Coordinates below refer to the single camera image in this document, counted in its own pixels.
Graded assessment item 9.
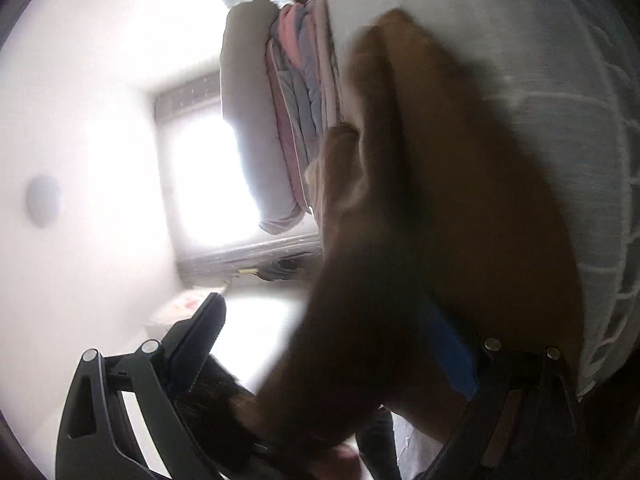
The brown corduroy coat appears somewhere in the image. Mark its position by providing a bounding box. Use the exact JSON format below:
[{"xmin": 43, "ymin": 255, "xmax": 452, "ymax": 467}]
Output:
[{"xmin": 246, "ymin": 9, "xmax": 584, "ymax": 457}]

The stack of folded quilted clothes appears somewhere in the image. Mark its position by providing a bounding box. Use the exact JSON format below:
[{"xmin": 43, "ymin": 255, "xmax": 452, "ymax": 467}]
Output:
[{"xmin": 265, "ymin": 0, "xmax": 342, "ymax": 214}]

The white cardboard box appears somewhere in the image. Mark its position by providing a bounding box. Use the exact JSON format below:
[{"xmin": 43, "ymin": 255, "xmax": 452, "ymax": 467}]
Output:
[{"xmin": 144, "ymin": 287, "xmax": 221, "ymax": 339}]

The black garment on floor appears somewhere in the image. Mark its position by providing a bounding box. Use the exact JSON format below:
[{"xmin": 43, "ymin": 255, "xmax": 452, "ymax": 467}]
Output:
[{"xmin": 256, "ymin": 254, "xmax": 316, "ymax": 282}]

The round ceiling lamp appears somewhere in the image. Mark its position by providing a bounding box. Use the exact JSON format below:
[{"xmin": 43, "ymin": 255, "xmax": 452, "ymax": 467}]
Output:
[{"xmin": 24, "ymin": 174, "xmax": 62, "ymax": 229}]

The grey quilted bedspread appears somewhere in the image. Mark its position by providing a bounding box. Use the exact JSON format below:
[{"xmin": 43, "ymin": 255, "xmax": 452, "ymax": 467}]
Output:
[{"xmin": 328, "ymin": 0, "xmax": 639, "ymax": 396}]

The window curtain rail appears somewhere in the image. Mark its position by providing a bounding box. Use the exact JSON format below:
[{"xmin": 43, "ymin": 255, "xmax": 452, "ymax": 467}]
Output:
[{"xmin": 153, "ymin": 72, "xmax": 220, "ymax": 125}]

